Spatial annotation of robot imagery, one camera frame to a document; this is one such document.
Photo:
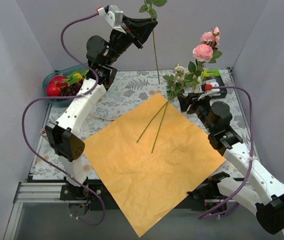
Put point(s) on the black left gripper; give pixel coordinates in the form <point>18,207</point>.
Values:
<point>131,32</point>

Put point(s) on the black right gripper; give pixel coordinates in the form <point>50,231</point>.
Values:
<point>192,104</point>

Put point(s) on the white rose stem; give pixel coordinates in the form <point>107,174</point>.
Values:
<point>189,80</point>

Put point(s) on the orange wrapping paper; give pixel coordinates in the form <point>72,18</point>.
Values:
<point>182,159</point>

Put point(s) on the cream printed ribbon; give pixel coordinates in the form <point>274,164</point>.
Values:
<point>93,124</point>

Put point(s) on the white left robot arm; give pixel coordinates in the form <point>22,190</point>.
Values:
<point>63,133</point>

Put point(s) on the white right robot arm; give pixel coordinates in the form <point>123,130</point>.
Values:
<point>266,197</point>

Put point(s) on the green leafy stem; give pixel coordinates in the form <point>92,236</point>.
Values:
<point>175,87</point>

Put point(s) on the black green product box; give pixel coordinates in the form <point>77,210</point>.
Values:
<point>210,77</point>

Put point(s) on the yellow lemon top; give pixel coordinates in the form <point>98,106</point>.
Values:
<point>77,75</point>

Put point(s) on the dark purple grapes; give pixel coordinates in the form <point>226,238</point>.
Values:
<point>71,90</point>

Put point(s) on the red dragon fruit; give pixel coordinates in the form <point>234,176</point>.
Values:
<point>64,81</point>

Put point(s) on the floral patterned table mat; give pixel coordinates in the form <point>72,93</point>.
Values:
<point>129,90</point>

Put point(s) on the red apple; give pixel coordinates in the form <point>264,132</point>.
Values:
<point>53,90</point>

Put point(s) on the teal plastic fruit bowl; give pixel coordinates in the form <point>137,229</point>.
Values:
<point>66,72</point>

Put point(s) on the silver drink can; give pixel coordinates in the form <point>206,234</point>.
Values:
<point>43,133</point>

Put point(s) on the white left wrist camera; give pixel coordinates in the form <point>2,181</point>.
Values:
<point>113,15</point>

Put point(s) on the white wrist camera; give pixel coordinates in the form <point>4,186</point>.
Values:
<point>113,15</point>
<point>209,90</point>

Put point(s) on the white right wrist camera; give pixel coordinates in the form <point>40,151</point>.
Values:
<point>209,90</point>

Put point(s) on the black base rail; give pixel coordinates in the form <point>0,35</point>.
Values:
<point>211,190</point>

